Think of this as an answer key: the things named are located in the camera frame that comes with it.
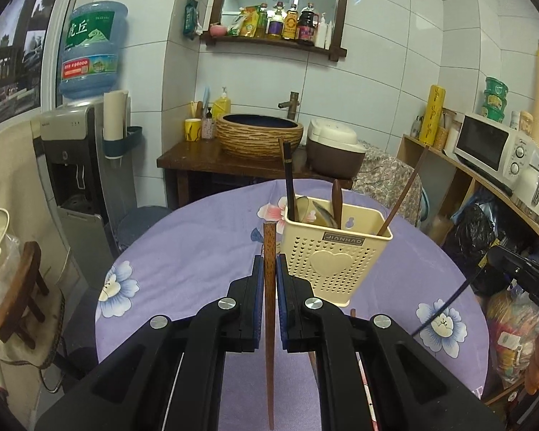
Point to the dark wooden sink table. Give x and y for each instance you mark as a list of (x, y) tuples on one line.
[(194, 170)]

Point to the wooden shelf unit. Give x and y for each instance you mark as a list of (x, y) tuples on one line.
[(456, 183)]

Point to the woven basin sink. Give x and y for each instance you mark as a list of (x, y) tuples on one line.
[(250, 136)]

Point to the wall shelf with bottles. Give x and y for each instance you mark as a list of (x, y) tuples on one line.
[(306, 25)]

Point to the paper cup stack holder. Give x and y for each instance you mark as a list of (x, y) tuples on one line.
[(118, 138)]

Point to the small wooden stool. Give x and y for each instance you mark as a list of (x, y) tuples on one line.
[(19, 297)]

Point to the yellow tall box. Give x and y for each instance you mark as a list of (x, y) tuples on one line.
[(432, 115)]

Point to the floral cloth covered chair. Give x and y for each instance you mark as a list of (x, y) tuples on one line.
[(383, 177)]

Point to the bronze faucet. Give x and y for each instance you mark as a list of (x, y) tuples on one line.
[(291, 105)]

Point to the yellow mug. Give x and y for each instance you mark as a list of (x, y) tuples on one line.
[(192, 129)]

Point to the brown white rice cooker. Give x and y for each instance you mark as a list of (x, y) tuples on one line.
[(333, 149)]

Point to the black plastic bag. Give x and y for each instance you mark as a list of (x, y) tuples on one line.
[(475, 229)]

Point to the white microwave oven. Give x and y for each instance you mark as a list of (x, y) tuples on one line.
[(495, 151)]

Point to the blue water bottle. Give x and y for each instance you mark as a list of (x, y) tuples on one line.
[(92, 44)]

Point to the green stacked bowls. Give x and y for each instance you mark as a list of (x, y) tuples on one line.
[(495, 99)]

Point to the beige plastic utensil holder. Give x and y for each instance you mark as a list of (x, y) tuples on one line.
[(335, 261)]

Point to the dark wooden spoon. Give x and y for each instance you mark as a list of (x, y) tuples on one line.
[(336, 202)]

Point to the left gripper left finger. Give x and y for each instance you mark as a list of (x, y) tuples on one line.
[(251, 307)]

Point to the black chopstick gold band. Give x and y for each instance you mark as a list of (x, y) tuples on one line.
[(470, 280)]

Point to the clear plastic spoon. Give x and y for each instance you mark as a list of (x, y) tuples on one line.
[(305, 212)]

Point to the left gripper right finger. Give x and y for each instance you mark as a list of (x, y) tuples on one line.
[(292, 292)]

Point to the black chopstick group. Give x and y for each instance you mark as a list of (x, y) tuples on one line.
[(289, 181)]

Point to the large metal spoon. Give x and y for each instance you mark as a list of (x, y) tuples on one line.
[(323, 217)]

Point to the yellow soap bottle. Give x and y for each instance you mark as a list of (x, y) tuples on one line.
[(221, 106)]

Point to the water dispenser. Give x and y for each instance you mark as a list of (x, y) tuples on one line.
[(92, 193)]

